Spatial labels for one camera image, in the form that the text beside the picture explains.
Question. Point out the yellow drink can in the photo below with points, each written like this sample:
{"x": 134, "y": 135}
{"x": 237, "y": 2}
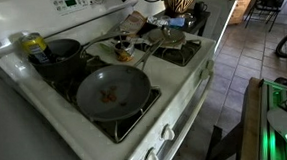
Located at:
{"x": 36, "y": 49}

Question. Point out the wooden cabinet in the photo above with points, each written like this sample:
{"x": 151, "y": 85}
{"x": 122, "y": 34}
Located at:
{"x": 242, "y": 9}

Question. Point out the crumpled aluminium foil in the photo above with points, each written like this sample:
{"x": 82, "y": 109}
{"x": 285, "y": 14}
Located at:
{"x": 156, "y": 20}

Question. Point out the white door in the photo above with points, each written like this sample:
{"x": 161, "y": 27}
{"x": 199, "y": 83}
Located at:
{"x": 219, "y": 15}

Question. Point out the zebra pattern bowl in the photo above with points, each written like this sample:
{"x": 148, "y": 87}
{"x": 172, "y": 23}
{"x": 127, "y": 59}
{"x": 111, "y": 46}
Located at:
{"x": 179, "y": 4}

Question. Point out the small green object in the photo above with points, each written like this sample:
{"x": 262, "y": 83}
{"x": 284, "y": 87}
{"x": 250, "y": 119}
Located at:
{"x": 107, "y": 47}

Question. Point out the black burner grate under pans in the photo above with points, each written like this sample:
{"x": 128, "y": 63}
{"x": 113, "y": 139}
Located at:
{"x": 120, "y": 131}

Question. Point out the black floor stand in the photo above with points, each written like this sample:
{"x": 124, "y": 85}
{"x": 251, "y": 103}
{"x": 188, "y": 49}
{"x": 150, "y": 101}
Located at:
{"x": 221, "y": 145}

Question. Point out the green lit aluminium frame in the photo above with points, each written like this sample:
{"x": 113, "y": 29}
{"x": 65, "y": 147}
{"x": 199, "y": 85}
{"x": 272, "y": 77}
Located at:
{"x": 271, "y": 142}

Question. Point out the blue sponge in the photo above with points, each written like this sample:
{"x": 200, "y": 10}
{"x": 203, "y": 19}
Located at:
{"x": 177, "y": 22}

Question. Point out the wooden cart board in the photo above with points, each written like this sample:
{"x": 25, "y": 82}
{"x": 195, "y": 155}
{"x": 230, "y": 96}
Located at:
{"x": 249, "y": 117}

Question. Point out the black mug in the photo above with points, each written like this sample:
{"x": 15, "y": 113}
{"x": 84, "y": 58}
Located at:
{"x": 199, "y": 8}

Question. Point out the grey refrigerator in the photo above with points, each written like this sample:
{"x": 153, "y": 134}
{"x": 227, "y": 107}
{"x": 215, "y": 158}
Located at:
{"x": 13, "y": 131}

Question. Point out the black side table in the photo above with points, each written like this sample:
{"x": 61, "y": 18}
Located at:
{"x": 201, "y": 20}

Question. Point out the orange food pieces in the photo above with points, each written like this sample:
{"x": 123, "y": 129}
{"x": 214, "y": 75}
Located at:
{"x": 108, "y": 97}

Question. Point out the tin with orange label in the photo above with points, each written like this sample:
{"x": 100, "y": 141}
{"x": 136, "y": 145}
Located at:
{"x": 125, "y": 55}

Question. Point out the black burner grate under lid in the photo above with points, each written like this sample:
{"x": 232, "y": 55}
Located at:
{"x": 178, "y": 56}

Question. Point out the small glass jar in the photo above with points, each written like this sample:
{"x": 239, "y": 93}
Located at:
{"x": 189, "y": 19}

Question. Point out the metal spoon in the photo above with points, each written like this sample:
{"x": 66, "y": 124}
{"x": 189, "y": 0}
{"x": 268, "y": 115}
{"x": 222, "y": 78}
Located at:
{"x": 122, "y": 43}

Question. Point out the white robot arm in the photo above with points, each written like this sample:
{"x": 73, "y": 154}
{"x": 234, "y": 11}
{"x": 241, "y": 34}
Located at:
{"x": 283, "y": 121}

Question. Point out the white gas stove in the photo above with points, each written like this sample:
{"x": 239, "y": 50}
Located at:
{"x": 170, "y": 78}

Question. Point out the white stove knob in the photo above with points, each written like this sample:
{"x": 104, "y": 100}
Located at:
{"x": 204, "y": 74}
{"x": 151, "y": 158}
{"x": 209, "y": 64}
{"x": 167, "y": 132}

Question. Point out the grey frying pan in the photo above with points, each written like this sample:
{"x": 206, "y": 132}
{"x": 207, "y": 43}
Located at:
{"x": 130, "y": 87}

